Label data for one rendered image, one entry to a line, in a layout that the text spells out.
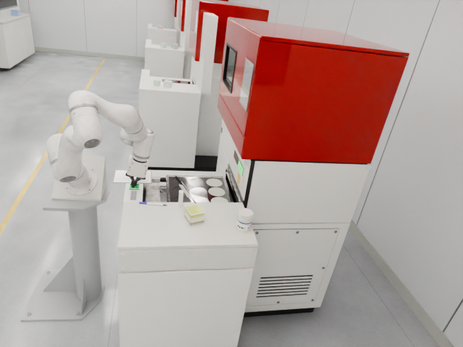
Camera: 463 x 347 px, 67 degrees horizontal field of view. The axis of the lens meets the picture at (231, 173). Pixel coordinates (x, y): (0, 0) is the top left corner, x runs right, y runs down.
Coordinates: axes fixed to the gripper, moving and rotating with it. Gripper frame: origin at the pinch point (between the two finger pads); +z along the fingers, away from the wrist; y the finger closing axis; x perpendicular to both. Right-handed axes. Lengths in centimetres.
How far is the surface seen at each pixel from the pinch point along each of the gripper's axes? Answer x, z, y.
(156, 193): -6.1, 7.6, -13.9
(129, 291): 50, 27, -6
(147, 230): 39.1, 0.2, -7.9
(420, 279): 11, 28, -217
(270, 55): 15, -86, -42
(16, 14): -671, 58, 256
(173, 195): -0.9, 3.5, -23.2
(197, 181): -17.9, 0.5, -38.0
